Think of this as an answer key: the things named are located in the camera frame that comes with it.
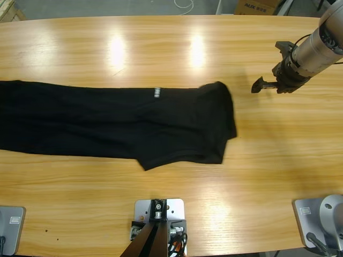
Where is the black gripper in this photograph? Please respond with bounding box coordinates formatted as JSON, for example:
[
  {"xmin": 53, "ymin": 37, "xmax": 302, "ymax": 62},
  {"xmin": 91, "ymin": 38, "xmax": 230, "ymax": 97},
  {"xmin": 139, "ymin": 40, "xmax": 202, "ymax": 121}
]
[{"xmin": 251, "ymin": 53, "xmax": 312, "ymax": 94}]

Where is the black T-shirt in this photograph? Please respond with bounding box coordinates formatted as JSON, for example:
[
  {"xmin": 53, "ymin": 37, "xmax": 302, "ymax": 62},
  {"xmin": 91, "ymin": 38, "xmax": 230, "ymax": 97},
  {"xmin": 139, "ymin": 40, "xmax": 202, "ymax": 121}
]
[{"xmin": 0, "ymin": 79, "xmax": 238, "ymax": 171}]

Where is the cardboard box with AUX print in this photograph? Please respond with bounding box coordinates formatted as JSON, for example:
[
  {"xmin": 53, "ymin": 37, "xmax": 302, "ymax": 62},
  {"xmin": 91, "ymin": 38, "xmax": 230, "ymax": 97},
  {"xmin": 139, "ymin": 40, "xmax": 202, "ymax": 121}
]
[{"xmin": 234, "ymin": 0, "xmax": 277, "ymax": 16}]

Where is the silver metal clamp fitting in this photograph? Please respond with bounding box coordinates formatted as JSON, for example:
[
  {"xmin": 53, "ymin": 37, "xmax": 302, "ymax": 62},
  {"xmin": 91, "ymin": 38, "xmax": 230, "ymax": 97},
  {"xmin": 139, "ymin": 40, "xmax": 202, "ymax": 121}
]
[
  {"xmin": 129, "ymin": 220, "xmax": 144, "ymax": 240},
  {"xmin": 169, "ymin": 225, "xmax": 187, "ymax": 239}
]

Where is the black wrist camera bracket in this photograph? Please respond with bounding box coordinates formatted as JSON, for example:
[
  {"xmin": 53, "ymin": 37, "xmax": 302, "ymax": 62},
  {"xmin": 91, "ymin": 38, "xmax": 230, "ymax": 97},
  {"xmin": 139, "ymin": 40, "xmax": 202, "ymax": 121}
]
[{"xmin": 275, "ymin": 41, "xmax": 297, "ymax": 58}]

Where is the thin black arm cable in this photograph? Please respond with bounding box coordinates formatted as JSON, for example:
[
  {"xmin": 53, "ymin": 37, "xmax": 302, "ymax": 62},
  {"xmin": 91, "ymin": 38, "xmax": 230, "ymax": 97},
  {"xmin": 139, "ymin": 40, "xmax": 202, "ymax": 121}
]
[{"xmin": 294, "ymin": 33, "xmax": 314, "ymax": 48}]

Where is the white cable loop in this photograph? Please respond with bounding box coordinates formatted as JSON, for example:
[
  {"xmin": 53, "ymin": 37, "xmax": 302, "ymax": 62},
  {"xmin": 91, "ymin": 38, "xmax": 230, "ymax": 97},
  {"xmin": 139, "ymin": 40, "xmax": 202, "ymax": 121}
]
[{"xmin": 174, "ymin": 0, "xmax": 195, "ymax": 12}]

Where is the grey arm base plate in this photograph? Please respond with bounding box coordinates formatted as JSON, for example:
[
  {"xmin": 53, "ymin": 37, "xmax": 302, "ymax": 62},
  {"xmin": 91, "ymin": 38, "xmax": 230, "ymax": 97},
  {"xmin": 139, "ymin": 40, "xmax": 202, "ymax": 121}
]
[
  {"xmin": 0, "ymin": 206, "xmax": 27, "ymax": 256},
  {"xmin": 292, "ymin": 194, "xmax": 343, "ymax": 250}
]

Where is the dark camera post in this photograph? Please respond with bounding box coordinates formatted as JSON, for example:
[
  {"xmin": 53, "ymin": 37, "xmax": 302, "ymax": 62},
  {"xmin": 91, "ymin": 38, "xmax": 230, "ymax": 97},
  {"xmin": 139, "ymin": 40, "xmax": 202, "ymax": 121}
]
[{"xmin": 120, "ymin": 198, "xmax": 172, "ymax": 257}]

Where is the white mount block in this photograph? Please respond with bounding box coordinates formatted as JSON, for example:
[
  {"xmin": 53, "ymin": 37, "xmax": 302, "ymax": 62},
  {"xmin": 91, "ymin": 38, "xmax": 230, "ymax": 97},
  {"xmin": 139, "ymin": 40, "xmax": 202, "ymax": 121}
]
[{"xmin": 133, "ymin": 198, "xmax": 187, "ymax": 241}]

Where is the orange and black cable bundle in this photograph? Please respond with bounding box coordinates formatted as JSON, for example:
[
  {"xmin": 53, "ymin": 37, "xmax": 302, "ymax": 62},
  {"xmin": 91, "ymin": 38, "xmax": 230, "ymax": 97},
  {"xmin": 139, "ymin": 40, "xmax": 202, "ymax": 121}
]
[{"xmin": 166, "ymin": 232, "xmax": 189, "ymax": 257}]

